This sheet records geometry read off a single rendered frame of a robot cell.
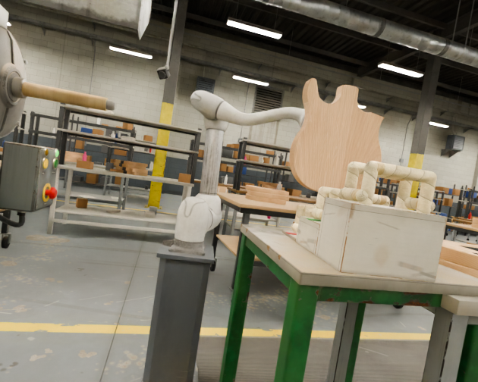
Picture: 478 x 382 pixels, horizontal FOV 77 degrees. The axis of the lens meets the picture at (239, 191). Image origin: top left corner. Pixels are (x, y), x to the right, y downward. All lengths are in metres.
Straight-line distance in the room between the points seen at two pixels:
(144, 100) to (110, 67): 1.58
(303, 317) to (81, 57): 12.30
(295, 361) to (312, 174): 0.61
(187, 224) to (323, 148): 0.77
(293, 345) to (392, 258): 0.32
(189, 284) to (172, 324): 0.22
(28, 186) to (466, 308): 1.25
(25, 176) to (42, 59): 11.94
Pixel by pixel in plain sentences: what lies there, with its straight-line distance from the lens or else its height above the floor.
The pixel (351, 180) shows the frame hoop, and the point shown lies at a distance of 0.88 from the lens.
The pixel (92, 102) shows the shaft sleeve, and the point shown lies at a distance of 0.84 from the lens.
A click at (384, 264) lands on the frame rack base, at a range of 0.85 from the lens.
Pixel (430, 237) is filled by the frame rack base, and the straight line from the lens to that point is 0.92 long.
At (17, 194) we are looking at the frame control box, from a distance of 1.11.
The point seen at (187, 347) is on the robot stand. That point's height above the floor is 0.24.
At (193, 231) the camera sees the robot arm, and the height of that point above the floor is 0.81.
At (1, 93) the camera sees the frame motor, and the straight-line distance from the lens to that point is 0.87.
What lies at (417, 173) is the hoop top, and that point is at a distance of 0.88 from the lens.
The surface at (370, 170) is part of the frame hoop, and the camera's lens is 0.81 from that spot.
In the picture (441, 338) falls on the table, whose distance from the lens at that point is 1.08.
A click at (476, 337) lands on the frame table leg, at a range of 1.15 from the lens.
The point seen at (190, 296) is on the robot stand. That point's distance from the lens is 1.59.
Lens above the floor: 1.13
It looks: 3 degrees down
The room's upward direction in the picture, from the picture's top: 9 degrees clockwise
